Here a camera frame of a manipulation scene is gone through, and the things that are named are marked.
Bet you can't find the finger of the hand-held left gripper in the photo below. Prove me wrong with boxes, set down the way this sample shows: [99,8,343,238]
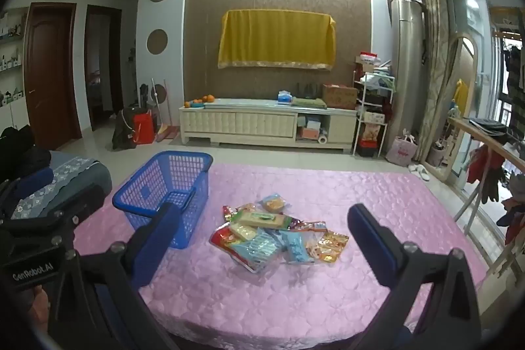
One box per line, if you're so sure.
[45,181,112,230]

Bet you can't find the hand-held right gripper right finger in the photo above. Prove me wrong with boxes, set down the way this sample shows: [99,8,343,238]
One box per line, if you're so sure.
[348,203,482,350]

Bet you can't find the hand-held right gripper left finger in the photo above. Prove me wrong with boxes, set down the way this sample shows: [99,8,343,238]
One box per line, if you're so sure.
[49,203,181,350]

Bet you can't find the blue plastic basket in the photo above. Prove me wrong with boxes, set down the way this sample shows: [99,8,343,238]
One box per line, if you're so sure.
[112,151,214,249]

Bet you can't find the large red snack bag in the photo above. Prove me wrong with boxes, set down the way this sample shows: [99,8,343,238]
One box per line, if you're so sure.
[209,225,263,273]

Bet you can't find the pile of snack packets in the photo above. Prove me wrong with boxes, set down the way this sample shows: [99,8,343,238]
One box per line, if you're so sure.
[209,193,349,274]

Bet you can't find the person's left hand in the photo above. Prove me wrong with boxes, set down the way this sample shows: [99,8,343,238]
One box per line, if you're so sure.
[18,286,51,318]

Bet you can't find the grey lace-trimmed chair cover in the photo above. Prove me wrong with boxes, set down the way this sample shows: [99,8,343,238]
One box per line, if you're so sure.
[10,151,112,219]

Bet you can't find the dark blue cloth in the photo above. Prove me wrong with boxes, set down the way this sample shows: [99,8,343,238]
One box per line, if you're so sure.
[18,169,55,192]

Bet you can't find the black bag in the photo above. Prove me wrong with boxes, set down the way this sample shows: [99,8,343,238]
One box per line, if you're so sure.
[112,108,142,151]

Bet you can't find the black cloth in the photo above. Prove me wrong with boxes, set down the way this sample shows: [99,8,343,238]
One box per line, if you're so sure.
[0,126,52,182]

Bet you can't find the pink bag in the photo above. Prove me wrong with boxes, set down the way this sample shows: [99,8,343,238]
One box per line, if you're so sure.
[386,134,419,166]

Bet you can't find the white shelf rack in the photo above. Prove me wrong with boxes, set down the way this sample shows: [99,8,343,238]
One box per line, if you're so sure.
[353,63,396,158]

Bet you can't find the brown wooden door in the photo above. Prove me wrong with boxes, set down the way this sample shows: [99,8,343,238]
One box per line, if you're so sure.
[25,2,83,150]

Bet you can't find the dark hanging gloves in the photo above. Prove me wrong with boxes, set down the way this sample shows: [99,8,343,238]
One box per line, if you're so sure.
[478,165,500,204]

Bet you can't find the dark wooden doorway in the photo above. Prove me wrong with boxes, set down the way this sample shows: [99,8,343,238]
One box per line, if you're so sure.
[84,5,124,131]

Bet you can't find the red hanging cloth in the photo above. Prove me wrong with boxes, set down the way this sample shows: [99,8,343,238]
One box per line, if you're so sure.
[468,147,506,187]

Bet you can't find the white TV cabinet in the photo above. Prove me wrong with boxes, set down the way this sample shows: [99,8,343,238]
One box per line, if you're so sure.
[179,98,357,150]

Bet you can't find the cardboard box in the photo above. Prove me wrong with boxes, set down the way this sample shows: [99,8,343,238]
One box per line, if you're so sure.
[322,84,359,110]

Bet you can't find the green cushion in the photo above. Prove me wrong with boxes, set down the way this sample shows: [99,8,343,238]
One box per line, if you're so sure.
[292,98,326,109]

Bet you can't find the wooden clothes rack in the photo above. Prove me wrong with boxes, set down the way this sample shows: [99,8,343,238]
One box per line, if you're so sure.
[447,116,525,281]

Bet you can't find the dark glass bottles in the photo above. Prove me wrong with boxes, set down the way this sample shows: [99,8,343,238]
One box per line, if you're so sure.
[295,83,321,99]

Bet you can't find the standing mirror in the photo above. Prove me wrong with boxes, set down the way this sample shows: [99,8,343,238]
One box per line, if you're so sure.
[427,32,478,180]

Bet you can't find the silver standing air conditioner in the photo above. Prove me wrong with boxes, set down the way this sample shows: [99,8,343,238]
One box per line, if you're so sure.
[389,0,427,141]

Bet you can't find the patterned curtain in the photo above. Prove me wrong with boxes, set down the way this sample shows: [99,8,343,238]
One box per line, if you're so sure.
[413,0,452,166]

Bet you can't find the yellow cloth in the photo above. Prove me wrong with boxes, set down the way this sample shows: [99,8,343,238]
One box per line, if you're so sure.
[217,9,336,71]

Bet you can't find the white-handled mop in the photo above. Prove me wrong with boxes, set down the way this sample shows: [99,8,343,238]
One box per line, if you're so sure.
[151,78,160,129]

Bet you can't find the wall shelves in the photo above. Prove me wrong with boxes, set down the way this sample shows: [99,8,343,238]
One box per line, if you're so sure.
[0,8,25,109]

